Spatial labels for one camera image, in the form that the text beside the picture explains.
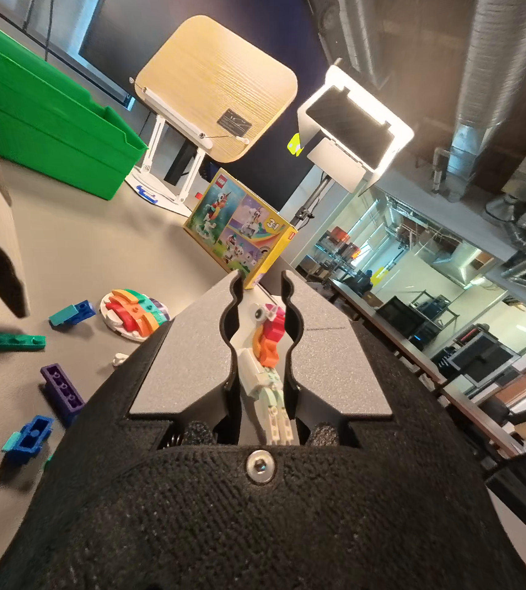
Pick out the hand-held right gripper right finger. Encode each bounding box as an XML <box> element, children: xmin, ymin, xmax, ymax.
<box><xmin>281</xmin><ymin>270</ymin><xmax>394</xmax><ymax>420</ymax></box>

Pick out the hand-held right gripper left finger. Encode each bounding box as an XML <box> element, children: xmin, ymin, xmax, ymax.
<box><xmin>128</xmin><ymin>270</ymin><xmax>244</xmax><ymax>420</ymax></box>

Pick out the white lego unicorn rainbow mane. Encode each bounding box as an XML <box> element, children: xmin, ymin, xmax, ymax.
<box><xmin>230</xmin><ymin>301</ymin><xmax>299</xmax><ymax>446</ymax></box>

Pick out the purple lego brick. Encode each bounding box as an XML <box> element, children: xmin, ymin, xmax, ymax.
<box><xmin>40</xmin><ymin>363</ymin><xmax>85</xmax><ymax>428</ymax></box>

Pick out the round rainbow lego disc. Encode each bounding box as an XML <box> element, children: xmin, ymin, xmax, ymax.
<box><xmin>99</xmin><ymin>289</ymin><xmax>172</xmax><ymax>343</ymax></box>

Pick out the teal and blue lego piece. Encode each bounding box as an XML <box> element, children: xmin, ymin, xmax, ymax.
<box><xmin>49</xmin><ymin>300</ymin><xmax>97</xmax><ymax>329</ymax></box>

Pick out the yellow lego set box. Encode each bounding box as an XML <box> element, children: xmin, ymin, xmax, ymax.
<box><xmin>183</xmin><ymin>168</ymin><xmax>299</xmax><ymax>290</ymax></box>

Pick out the green lego plate piece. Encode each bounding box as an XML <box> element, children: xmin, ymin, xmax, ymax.
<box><xmin>0</xmin><ymin>332</ymin><xmax>46</xmax><ymax>352</ymax></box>

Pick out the blue lego brick teal slope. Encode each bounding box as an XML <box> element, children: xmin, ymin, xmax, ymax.
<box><xmin>1</xmin><ymin>415</ymin><xmax>54</xmax><ymax>464</ymax></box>

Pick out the long grey workbench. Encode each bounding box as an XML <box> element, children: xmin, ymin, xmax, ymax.
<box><xmin>325</xmin><ymin>277</ymin><xmax>526</xmax><ymax>457</ymax></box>

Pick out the green plastic bin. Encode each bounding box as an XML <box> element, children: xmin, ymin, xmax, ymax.
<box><xmin>0</xmin><ymin>8</ymin><xmax>149</xmax><ymax>202</ymax></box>

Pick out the orange black machine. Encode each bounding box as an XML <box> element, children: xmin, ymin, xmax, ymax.
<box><xmin>320</xmin><ymin>225</ymin><xmax>363</xmax><ymax>273</ymax></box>

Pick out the black framed equipment case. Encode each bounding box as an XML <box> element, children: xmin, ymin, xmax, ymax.
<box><xmin>446</xmin><ymin>331</ymin><xmax>522</xmax><ymax>389</ymax></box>

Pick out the black light stand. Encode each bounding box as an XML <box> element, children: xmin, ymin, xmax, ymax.
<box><xmin>292</xmin><ymin>172</ymin><xmax>334</xmax><ymax>232</ymax></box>

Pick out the large dark monitor screen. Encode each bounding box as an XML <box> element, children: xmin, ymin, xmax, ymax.
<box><xmin>46</xmin><ymin>0</ymin><xmax>337</xmax><ymax>213</ymax></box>

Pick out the wooden book stand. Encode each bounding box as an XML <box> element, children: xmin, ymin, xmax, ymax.
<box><xmin>125</xmin><ymin>15</ymin><xmax>299</xmax><ymax>217</ymax></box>

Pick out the white studio light panel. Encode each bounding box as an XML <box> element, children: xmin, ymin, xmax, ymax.
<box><xmin>296</xmin><ymin>65</ymin><xmax>415</xmax><ymax>195</ymax></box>

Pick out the black cable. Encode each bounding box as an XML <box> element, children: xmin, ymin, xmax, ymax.
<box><xmin>43</xmin><ymin>0</ymin><xmax>57</xmax><ymax>61</ymax></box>

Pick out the silver ventilation duct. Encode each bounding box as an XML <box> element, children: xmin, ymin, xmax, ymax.
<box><xmin>446</xmin><ymin>0</ymin><xmax>526</xmax><ymax>204</ymax></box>

